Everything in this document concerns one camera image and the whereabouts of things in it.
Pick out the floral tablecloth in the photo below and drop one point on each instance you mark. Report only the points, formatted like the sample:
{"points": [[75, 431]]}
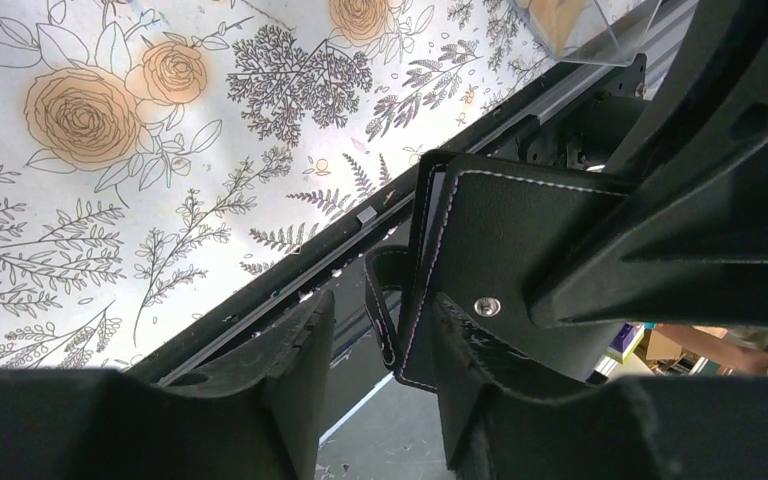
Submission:
{"points": [[158, 156]]}

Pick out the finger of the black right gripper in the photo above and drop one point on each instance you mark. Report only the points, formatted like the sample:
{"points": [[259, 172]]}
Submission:
{"points": [[690, 243]]}

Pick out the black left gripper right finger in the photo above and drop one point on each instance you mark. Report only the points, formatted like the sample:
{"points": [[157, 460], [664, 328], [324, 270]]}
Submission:
{"points": [[507, 416]]}

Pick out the black leather card holder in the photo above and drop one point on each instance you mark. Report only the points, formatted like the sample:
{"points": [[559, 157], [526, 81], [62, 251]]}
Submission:
{"points": [[484, 233]]}

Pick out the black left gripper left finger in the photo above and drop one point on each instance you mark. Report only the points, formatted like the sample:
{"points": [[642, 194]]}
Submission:
{"points": [[252, 413]]}

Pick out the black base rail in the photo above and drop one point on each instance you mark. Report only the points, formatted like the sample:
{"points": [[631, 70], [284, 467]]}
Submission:
{"points": [[574, 116]]}

